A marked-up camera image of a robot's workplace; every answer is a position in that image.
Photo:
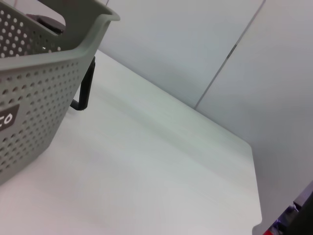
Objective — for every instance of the grey perforated storage bin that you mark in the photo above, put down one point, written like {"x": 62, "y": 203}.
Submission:
{"x": 36, "y": 98}

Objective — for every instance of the black cabinet beside table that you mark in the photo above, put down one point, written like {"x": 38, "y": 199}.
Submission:
{"x": 303, "y": 215}

